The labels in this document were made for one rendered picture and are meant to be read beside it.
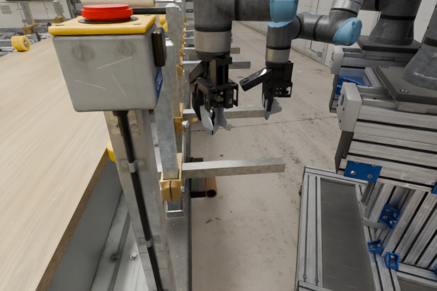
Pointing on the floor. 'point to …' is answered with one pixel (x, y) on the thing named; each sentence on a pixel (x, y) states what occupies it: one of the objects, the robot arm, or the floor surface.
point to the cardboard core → (211, 187)
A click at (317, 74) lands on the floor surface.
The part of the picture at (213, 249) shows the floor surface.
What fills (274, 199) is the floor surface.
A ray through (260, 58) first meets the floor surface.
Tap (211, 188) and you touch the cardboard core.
